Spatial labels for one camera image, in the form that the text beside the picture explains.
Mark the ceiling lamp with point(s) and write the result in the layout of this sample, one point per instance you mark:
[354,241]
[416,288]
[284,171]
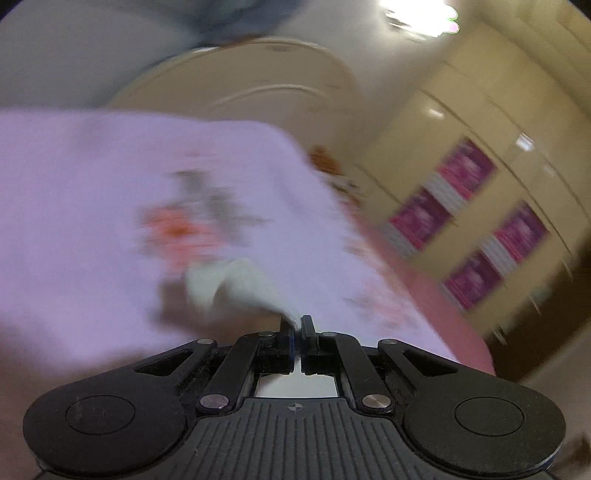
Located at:
[422,18]

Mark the pink checked bed sheet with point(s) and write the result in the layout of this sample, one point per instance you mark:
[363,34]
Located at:
[415,304]

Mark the orange cloth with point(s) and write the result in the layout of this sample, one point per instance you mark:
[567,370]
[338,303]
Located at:
[323,159]

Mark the cream arched headboard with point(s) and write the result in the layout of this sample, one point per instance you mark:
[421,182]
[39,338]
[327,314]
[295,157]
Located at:
[240,78]

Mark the magenta wall poster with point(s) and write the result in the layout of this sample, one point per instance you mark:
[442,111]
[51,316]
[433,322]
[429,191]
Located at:
[467,166]
[419,217]
[473,279]
[522,230]

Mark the floral lilac blanket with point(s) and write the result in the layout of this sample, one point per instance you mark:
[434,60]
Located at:
[83,207]

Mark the cream wardrobe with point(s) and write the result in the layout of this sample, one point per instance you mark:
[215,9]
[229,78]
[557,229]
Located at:
[517,115]

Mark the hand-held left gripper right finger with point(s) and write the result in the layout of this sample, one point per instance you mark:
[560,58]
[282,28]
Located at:
[304,344]

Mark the pale green towel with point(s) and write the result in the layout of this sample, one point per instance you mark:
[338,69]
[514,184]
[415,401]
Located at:
[231,286]

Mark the patterned folded cloth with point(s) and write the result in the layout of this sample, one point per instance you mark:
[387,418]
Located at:
[344,187]

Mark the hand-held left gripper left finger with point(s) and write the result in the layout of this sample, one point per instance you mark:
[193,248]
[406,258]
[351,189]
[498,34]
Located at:
[292,344]

